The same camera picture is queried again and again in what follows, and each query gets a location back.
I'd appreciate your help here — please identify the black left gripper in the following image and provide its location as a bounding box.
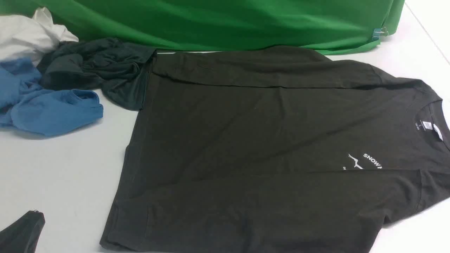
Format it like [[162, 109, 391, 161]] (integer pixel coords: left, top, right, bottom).
[[0, 211, 45, 253]]

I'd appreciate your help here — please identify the dark gray long-sleeve top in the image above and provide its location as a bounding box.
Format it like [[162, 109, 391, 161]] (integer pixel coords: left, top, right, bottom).
[[100, 46, 449, 253]]

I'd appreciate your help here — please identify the blue crumpled garment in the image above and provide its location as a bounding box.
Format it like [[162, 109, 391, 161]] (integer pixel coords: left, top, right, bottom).
[[0, 58, 103, 137]]

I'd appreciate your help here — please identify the dark teal crumpled garment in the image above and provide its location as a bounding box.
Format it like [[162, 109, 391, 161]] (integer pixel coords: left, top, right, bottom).
[[37, 38, 156, 111]]

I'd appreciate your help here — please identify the white crumpled garment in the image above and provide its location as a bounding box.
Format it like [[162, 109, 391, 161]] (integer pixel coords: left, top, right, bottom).
[[0, 7, 79, 66]]

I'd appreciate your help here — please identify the green backdrop cloth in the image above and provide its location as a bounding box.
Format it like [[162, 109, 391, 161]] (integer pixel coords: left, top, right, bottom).
[[1, 0, 405, 56]]

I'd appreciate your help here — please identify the blue binder clip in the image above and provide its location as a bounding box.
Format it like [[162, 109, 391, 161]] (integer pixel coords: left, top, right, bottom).
[[372, 27, 389, 41]]

